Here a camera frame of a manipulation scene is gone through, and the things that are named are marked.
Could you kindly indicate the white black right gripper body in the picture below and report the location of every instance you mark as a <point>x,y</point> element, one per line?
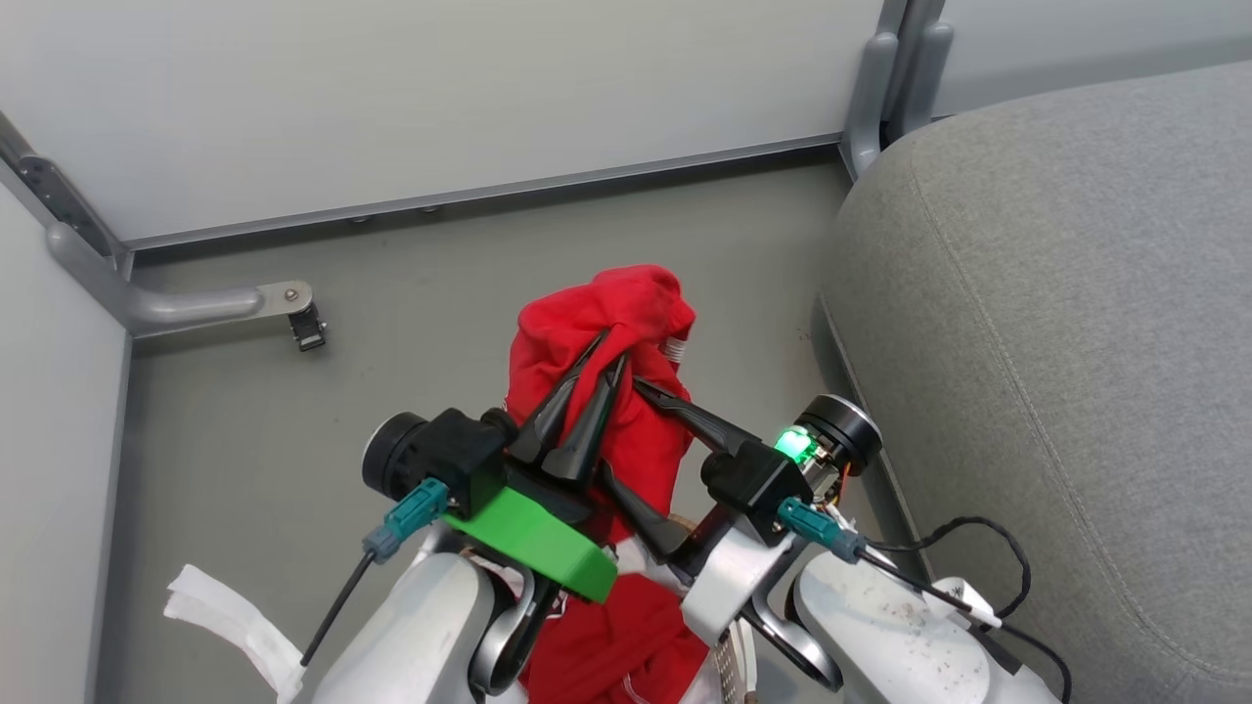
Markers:
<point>729,587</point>

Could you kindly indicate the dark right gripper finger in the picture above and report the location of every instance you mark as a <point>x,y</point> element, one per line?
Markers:
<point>650,528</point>
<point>699,420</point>

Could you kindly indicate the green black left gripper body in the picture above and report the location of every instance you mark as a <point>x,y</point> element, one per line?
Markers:
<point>538,543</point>

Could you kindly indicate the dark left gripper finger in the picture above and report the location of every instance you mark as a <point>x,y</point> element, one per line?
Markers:
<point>553,416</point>
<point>587,430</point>

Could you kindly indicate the red garment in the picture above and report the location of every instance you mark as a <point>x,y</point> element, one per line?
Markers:
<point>587,313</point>

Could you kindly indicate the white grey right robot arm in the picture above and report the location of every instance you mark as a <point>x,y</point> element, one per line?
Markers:
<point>880,636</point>

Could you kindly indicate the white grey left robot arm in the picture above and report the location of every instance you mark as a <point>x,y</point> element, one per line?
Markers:
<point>421,626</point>

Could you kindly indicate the white laundry basket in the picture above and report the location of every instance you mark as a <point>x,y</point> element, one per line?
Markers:
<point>732,670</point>

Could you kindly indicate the grey fabric sofa seat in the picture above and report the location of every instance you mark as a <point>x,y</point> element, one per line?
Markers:
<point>1056,342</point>

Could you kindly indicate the small black clamp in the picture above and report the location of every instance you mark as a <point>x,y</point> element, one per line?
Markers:
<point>309,330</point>

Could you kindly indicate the white cloth strip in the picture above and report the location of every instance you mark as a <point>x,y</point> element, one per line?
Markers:
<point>225,611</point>

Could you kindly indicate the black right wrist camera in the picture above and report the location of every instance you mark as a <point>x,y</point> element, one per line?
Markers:
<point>758,484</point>

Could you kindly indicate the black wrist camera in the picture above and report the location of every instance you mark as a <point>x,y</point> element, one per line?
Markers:
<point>455,455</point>
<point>758,484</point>

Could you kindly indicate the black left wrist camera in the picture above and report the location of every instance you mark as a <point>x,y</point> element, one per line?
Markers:
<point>455,455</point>

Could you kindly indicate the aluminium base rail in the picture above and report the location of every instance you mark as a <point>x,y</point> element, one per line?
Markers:
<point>489,191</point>

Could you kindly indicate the grey metal post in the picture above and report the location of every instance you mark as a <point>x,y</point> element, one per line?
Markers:
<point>895,78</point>

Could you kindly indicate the grey metal tube bracket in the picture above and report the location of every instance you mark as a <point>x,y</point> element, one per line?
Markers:
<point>147,303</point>

